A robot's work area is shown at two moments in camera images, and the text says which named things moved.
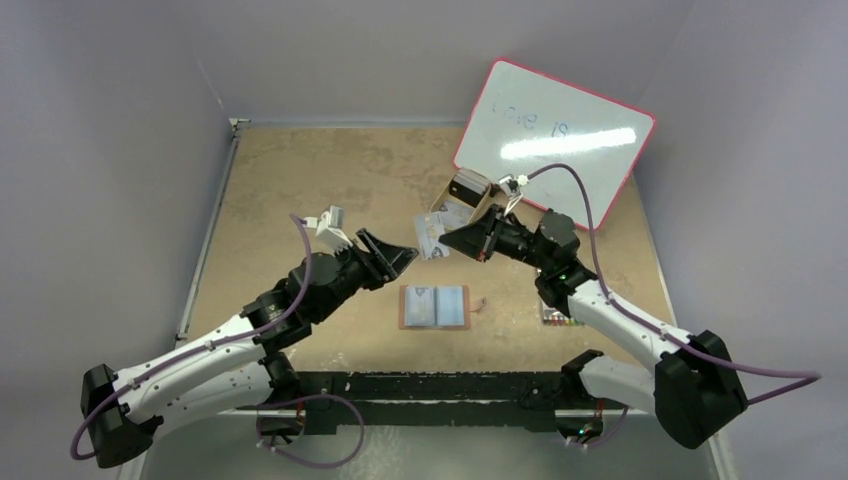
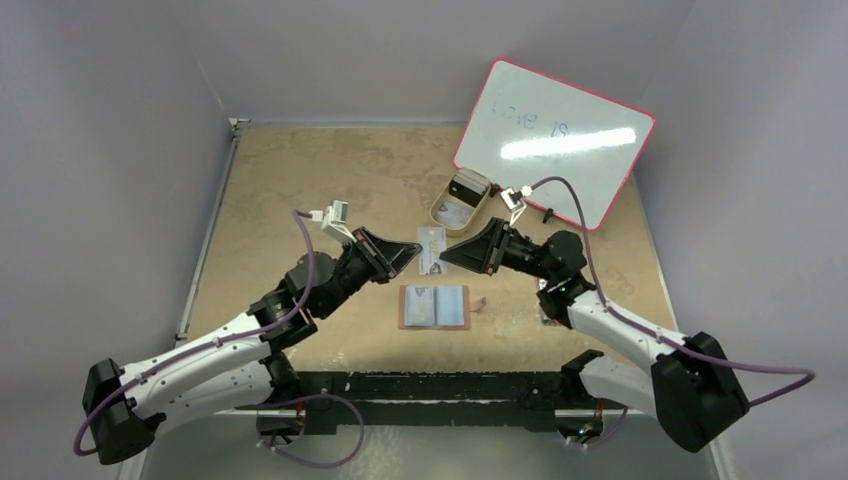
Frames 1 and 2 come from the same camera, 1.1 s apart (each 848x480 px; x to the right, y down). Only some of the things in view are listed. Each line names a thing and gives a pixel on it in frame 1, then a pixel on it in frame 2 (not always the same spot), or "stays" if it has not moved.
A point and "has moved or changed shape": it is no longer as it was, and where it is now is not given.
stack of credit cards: (469, 186) stays
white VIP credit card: (419, 306) stays
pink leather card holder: (436, 307) stays
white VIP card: (429, 231) has moved or changed shape
